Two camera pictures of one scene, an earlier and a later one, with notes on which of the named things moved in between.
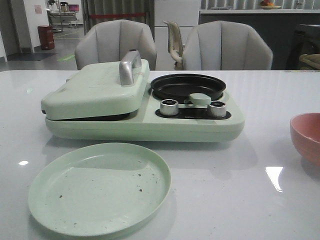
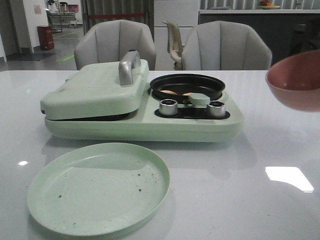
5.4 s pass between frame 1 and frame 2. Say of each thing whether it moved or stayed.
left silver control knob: stayed
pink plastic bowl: moved
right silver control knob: stayed
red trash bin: stayed
